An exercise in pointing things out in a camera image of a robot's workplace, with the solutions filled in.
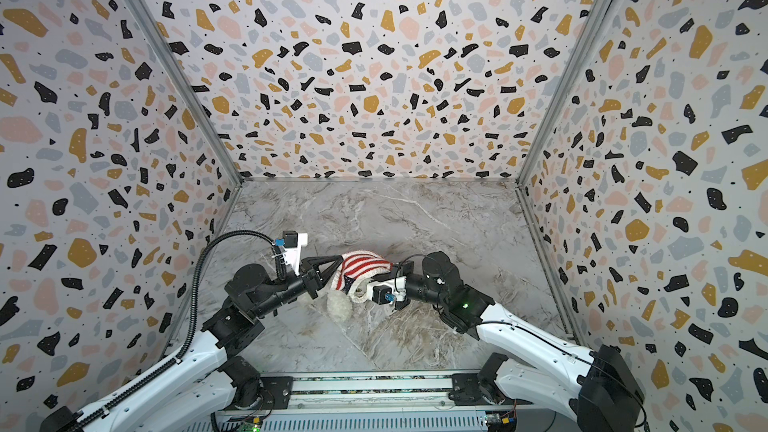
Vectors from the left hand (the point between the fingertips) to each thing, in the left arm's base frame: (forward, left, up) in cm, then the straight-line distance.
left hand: (344, 257), depth 67 cm
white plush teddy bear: (-2, +4, -22) cm, 23 cm away
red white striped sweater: (-1, -2, -2) cm, 3 cm away
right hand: (-1, -6, -4) cm, 7 cm away
